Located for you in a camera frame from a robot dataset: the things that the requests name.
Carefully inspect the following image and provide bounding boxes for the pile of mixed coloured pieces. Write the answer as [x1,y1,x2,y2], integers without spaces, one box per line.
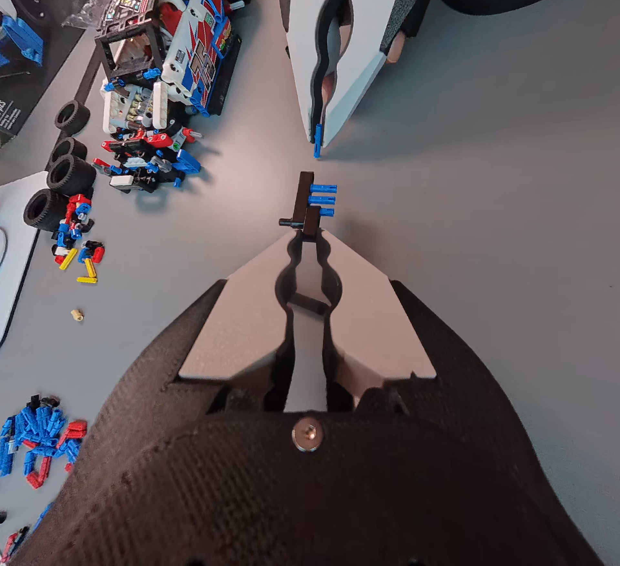
[51,193,107,284]

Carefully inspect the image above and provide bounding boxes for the black beam with blue pins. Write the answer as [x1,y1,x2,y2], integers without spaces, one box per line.
[279,170,338,242]

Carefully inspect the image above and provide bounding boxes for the toy brick race car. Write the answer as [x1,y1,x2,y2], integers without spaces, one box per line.
[92,0,255,195]

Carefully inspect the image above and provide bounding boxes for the black toy car box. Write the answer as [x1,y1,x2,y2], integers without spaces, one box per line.
[0,0,95,146]

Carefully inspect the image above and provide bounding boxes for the grey desk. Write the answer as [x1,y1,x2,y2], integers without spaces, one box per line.
[0,0,620,566]

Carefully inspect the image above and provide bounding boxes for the person's right hand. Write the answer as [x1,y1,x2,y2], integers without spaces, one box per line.
[324,9,407,98]

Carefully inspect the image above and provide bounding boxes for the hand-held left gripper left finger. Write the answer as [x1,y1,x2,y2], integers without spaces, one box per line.
[178,230,303,412]

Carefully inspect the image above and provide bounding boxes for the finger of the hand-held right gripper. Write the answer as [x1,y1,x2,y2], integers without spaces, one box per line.
[270,0,352,145]
[321,0,413,149]

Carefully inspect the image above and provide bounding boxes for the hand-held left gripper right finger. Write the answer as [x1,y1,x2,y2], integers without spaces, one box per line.
[312,229,438,412]

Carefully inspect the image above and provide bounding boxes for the pile of blue red pins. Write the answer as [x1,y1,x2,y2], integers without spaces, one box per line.
[0,394,89,557]

